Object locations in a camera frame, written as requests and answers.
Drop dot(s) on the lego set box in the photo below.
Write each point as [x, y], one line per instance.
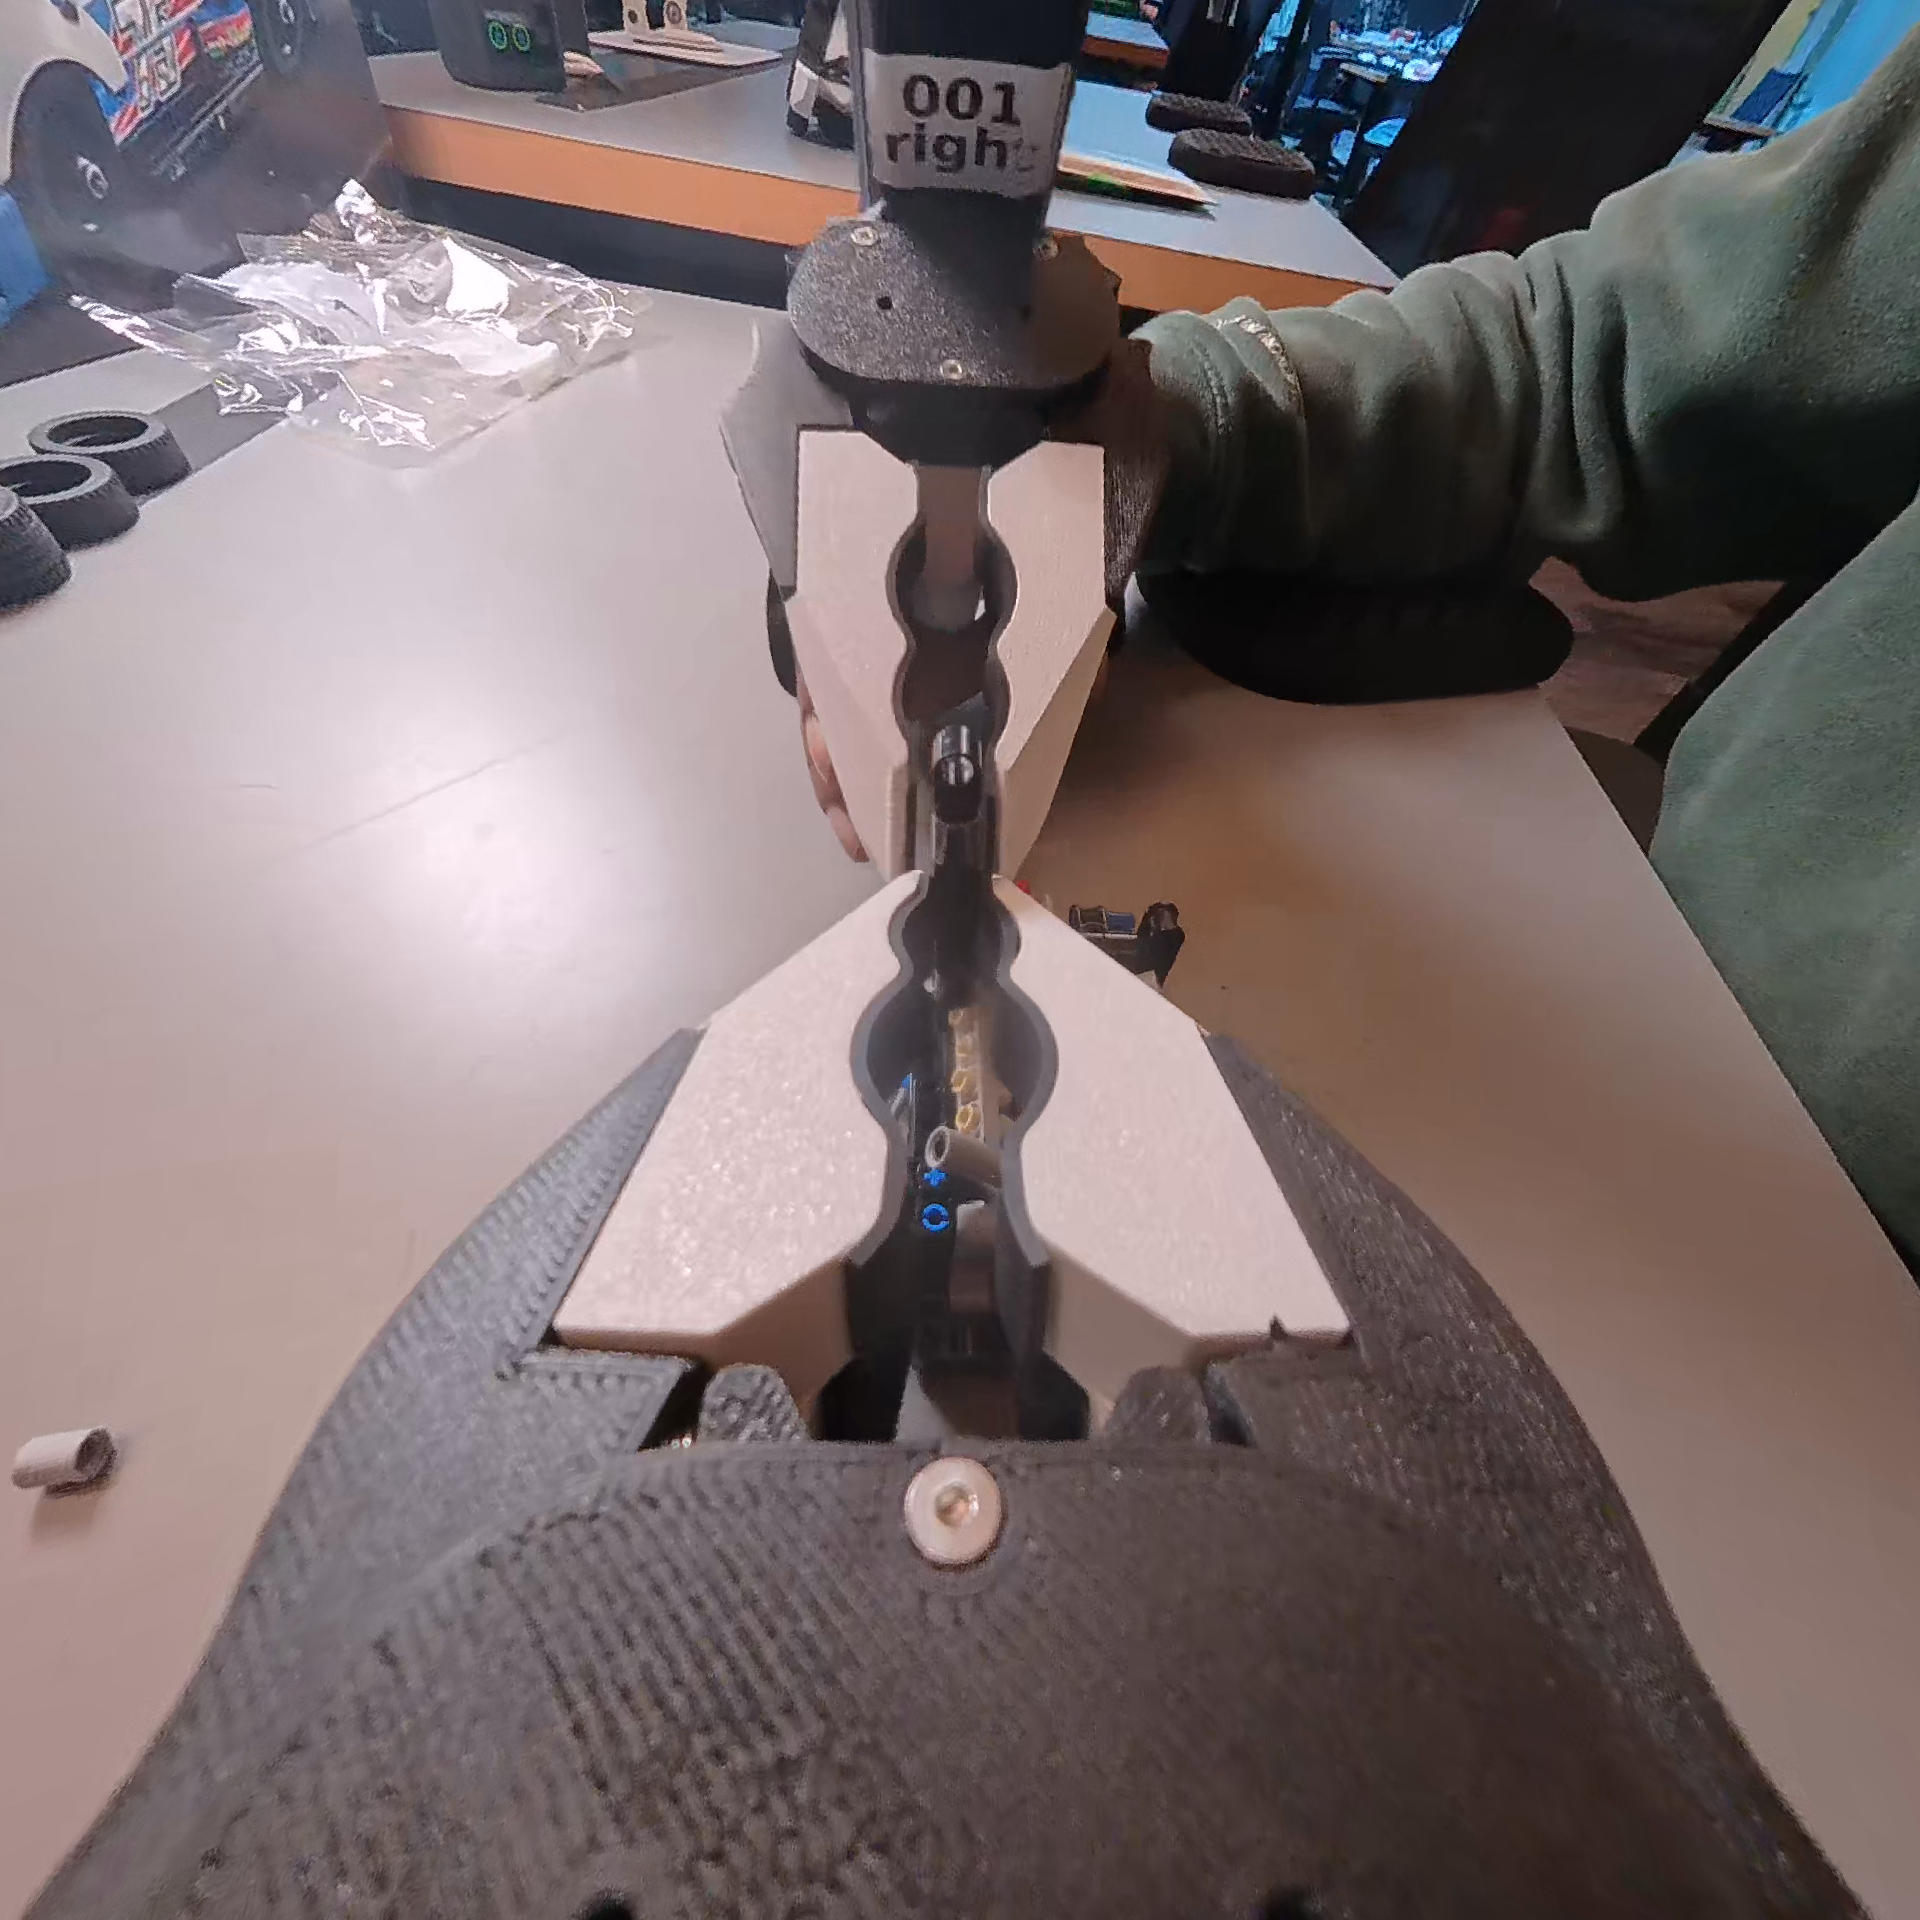
[148, 76]

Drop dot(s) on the pale tablet stand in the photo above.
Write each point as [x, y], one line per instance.
[674, 54]

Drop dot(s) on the black white headset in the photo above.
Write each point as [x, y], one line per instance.
[817, 91]

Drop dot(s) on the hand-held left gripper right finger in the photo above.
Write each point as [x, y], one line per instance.
[1169, 1201]

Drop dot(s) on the light grey lego connector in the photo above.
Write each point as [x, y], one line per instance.
[64, 1461]

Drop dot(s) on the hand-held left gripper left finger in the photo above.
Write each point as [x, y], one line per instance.
[735, 1186]

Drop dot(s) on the black textured oval pad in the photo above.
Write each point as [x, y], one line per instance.
[1247, 163]
[1201, 113]

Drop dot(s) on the lego car chassis assembly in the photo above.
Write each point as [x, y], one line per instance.
[961, 1051]

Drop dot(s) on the clear plastic bag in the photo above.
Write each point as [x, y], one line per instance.
[376, 316]

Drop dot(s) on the neighbouring table with orange edge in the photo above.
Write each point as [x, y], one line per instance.
[721, 136]

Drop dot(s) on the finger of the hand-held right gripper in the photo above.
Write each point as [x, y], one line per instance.
[838, 571]
[1073, 602]

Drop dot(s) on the person's right forearm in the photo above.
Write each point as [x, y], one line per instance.
[1500, 390]

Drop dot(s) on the black device green display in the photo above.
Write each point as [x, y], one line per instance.
[504, 38]

